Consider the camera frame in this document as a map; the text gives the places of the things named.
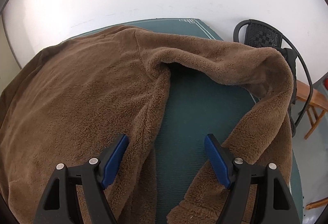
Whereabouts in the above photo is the brown fleece garment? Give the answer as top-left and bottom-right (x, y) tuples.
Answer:
(1, 25), (293, 223)

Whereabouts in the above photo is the wooden bench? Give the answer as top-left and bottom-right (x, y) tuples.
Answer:
(296, 80), (327, 140)

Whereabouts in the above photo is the red ball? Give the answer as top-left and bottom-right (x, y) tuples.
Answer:
(323, 79), (328, 90)

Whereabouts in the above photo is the black jacket on chair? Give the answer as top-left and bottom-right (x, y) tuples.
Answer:
(278, 48), (297, 104)

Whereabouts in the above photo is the black metal chair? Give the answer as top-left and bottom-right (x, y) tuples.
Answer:
(233, 19), (314, 136)

